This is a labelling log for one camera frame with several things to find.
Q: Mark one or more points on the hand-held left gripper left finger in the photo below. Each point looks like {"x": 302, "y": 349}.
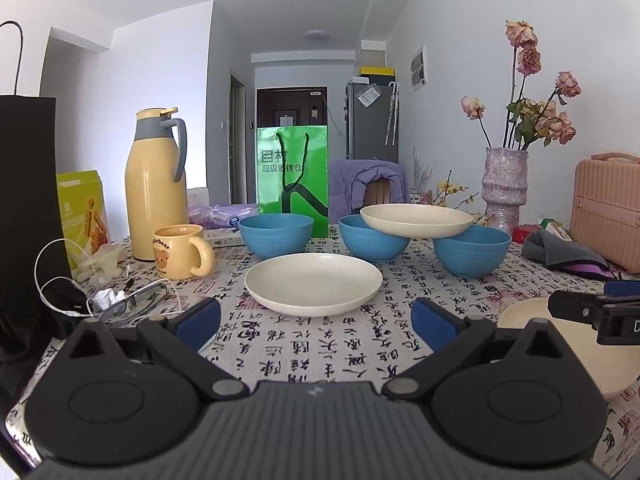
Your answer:
{"x": 200, "y": 317}

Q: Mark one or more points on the green paper bag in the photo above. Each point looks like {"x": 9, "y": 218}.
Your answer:
{"x": 310, "y": 160}

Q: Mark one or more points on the purple jacket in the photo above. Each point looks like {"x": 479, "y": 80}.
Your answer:
{"x": 345, "y": 185}

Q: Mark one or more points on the eyeglasses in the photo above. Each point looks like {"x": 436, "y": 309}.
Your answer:
{"x": 145, "y": 292}

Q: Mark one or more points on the wooden chair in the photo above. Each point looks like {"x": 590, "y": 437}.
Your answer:
{"x": 378, "y": 192}

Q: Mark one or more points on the purple pouch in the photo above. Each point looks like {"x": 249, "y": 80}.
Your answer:
{"x": 595, "y": 270}

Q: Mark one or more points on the grey refrigerator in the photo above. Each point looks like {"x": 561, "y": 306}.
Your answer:
{"x": 362, "y": 130}

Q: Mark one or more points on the white plastic bag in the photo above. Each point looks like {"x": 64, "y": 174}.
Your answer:
{"x": 100, "y": 260}

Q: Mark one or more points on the grey interior door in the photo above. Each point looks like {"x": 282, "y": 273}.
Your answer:
{"x": 237, "y": 135}

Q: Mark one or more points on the yellow thermos jug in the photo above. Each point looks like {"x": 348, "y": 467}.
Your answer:
{"x": 150, "y": 195}

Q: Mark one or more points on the red box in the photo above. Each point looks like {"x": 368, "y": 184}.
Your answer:
{"x": 522, "y": 234}

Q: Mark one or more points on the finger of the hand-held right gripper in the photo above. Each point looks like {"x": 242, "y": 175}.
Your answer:
{"x": 570, "y": 305}
{"x": 622, "y": 288}

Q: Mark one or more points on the white wall panel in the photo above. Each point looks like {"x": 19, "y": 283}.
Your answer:
{"x": 419, "y": 67}

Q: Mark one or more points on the dried pink roses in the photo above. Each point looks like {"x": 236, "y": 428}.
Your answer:
{"x": 529, "y": 57}

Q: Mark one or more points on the yellow flower branch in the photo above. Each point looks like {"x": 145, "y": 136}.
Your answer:
{"x": 452, "y": 189}

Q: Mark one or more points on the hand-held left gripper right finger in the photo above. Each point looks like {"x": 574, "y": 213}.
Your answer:
{"x": 430, "y": 322}

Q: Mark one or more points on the yellow bear mug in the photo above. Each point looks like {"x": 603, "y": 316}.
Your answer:
{"x": 175, "y": 255}

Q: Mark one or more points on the yellow-green cardboard box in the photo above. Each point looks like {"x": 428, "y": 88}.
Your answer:
{"x": 75, "y": 210}

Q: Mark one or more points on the purple tissue pack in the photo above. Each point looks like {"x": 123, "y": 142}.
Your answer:
{"x": 225, "y": 215}

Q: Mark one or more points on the yellow box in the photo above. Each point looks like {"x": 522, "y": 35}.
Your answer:
{"x": 375, "y": 71}

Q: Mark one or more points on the dark brown entrance door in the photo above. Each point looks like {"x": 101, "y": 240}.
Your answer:
{"x": 295, "y": 105}

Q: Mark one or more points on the round ceiling lamp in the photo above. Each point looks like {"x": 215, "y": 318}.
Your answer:
{"x": 316, "y": 35}

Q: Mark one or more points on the cream plate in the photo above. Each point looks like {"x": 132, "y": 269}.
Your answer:
{"x": 415, "y": 220}
{"x": 615, "y": 370}
{"x": 312, "y": 285}

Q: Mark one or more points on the black paper bag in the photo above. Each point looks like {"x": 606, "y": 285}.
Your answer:
{"x": 25, "y": 185}

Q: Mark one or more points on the blue bowl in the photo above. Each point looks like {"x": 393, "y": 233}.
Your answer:
{"x": 470, "y": 255}
{"x": 370, "y": 245}
{"x": 275, "y": 237}

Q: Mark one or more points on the folded umbrella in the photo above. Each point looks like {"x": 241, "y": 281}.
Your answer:
{"x": 391, "y": 110}

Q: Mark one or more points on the grey cloth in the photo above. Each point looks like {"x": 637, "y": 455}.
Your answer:
{"x": 560, "y": 250}

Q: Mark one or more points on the purple ceramic vase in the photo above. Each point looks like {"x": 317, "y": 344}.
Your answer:
{"x": 505, "y": 185}

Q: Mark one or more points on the pink hard case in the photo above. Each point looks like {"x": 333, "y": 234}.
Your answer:
{"x": 605, "y": 210}

